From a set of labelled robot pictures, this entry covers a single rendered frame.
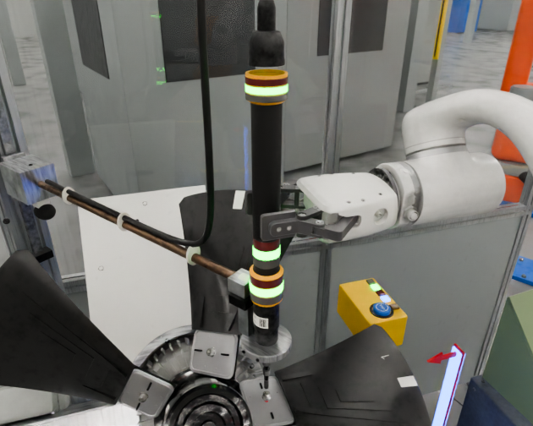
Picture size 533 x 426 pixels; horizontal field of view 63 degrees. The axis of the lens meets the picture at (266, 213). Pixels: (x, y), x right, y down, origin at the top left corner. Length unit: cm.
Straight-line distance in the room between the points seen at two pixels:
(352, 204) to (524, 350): 67
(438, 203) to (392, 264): 112
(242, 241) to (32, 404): 43
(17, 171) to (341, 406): 73
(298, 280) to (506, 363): 70
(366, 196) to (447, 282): 141
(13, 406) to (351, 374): 55
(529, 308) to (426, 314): 91
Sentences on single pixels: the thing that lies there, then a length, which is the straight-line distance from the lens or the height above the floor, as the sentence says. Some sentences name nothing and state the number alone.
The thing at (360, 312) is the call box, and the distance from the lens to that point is 106.
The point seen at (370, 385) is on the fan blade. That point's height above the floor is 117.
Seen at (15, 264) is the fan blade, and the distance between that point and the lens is 67.
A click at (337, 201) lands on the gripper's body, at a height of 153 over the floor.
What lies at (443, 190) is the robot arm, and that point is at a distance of 58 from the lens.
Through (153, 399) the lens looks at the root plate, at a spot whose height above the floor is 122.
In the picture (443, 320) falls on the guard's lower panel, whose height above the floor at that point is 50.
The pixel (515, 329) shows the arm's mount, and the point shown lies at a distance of 108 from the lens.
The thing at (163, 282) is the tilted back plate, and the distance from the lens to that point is 91.
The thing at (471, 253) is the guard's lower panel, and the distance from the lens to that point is 189.
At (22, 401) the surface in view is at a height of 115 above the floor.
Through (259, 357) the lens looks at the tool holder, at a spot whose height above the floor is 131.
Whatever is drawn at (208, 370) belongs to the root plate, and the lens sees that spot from 70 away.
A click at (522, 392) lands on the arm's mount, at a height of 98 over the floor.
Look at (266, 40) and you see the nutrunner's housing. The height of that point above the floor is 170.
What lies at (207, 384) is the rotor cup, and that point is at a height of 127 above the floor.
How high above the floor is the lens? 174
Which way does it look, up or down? 27 degrees down
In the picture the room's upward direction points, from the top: straight up
